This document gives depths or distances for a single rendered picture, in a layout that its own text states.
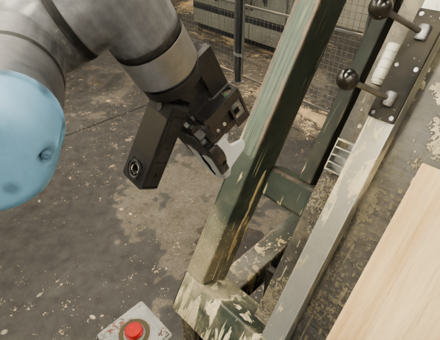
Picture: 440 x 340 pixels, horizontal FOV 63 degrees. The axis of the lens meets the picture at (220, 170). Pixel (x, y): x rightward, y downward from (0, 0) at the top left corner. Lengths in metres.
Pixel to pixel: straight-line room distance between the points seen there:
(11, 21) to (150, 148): 0.19
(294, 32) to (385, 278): 0.53
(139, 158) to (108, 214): 2.09
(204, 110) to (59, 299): 1.84
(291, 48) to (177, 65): 0.49
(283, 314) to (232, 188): 0.30
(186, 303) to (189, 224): 1.38
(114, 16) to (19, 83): 0.13
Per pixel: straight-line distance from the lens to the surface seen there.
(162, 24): 0.35
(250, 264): 1.15
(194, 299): 0.99
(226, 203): 0.88
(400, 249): 0.76
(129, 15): 0.34
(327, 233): 0.77
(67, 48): 0.34
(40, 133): 0.21
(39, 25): 0.34
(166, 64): 0.36
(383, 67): 0.77
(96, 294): 2.13
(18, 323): 2.18
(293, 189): 0.88
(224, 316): 0.94
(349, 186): 0.75
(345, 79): 0.65
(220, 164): 0.46
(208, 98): 0.44
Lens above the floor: 1.70
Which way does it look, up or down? 38 degrees down
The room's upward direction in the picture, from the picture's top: straight up
